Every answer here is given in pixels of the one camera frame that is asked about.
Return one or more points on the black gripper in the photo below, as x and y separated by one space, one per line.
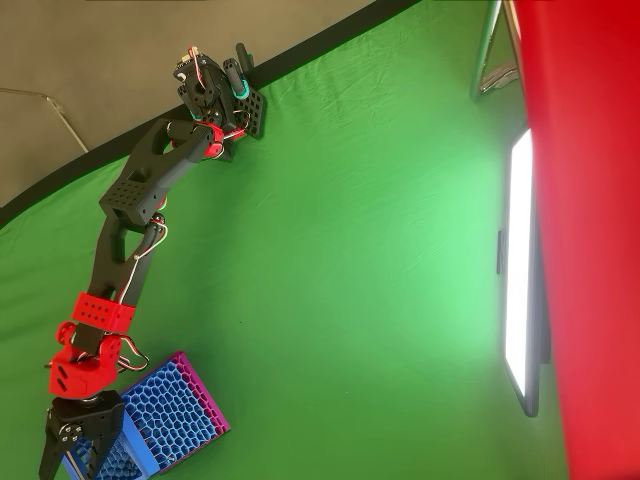
92 414

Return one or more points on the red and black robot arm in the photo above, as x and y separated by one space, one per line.
145 175

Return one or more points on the blue and pink honeycomb bin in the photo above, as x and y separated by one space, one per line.
175 405

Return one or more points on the thin grey metal rod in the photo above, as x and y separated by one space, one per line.
65 120

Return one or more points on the green cloth with black edge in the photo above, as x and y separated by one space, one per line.
375 200

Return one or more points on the black LED light panel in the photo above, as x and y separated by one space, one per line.
520 250

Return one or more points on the red smooth cover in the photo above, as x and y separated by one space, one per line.
600 250

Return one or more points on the chrome tube stand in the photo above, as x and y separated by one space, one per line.
482 60

